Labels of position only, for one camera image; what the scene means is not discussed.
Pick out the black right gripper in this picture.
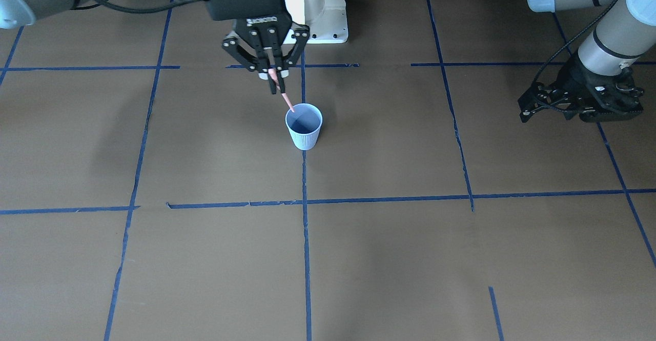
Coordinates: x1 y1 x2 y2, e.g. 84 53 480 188
206 0 310 95

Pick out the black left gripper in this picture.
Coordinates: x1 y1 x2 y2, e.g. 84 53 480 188
518 56 644 123

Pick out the light blue ribbed cup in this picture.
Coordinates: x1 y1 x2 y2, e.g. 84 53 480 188
285 103 323 150

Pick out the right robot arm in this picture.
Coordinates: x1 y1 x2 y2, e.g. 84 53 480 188
2 0 310 94

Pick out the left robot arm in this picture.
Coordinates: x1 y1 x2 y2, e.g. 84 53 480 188
518 0 655 123

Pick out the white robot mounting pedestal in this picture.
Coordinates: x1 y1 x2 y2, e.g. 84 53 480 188
285 0 349 45

